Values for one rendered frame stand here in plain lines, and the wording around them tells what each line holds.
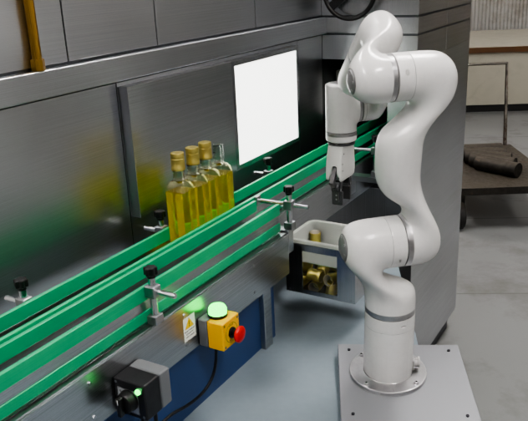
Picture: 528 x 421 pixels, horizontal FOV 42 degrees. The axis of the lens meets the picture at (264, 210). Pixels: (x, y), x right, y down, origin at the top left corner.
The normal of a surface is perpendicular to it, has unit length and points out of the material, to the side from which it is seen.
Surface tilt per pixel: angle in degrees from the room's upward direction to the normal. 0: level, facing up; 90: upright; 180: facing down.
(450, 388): 4
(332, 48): 90
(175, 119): 90
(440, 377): 4
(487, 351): 0
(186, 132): 90
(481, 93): 90
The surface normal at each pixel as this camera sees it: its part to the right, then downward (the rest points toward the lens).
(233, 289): 0.86, 0.13
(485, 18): -0.08, 0.33
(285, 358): -0.04, -0.94
